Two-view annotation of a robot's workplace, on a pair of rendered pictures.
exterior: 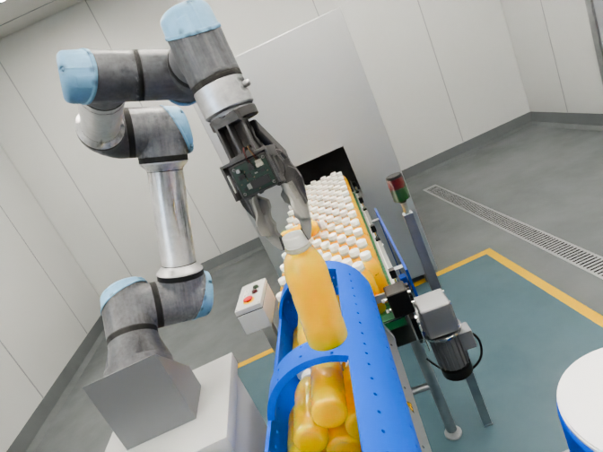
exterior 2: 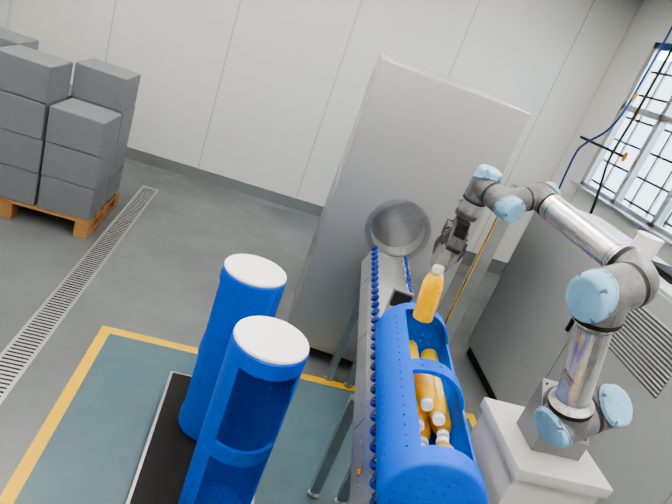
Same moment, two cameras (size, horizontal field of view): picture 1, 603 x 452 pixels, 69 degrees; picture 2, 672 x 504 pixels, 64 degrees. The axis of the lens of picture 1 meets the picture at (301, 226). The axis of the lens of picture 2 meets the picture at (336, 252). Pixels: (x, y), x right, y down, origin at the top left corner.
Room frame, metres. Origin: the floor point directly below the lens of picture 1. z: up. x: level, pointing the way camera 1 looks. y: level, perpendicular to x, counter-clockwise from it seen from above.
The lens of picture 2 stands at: (2.19, -0.66, 2.09)
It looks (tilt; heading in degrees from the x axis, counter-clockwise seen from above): 22 degrees down; 167
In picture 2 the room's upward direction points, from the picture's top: 21 degrees clockwise
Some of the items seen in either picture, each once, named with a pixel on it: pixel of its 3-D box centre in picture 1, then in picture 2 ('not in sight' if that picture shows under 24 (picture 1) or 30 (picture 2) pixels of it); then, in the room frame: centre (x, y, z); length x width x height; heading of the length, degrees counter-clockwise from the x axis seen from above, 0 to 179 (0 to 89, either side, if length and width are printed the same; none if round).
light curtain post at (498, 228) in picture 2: not in sight; (444, 336); (-0.15, 0.56, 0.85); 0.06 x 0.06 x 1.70; 82
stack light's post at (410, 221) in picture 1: (450, 326); not in sight; (1.60, -0.39, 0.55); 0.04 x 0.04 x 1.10; 82
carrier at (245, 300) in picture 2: not in sight; (229, 351); (0.05, -0.49, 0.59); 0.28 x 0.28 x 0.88
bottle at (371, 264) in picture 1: (375, 278); not in sight; (1.43, -0.16, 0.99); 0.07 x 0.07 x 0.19
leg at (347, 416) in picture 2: not in sight; (333, 448); (0.23, 0.10, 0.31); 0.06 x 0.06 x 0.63; 82
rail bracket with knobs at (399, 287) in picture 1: (398, 301); not in sight; (1.29, -0.18, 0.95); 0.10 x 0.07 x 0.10; 82
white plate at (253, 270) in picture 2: not in sight; (255, 270); (0.05, -0.49, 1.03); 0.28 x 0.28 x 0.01
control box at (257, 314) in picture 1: (256, 304); not in sight; (1.52, 0.28, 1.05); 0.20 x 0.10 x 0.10; 172
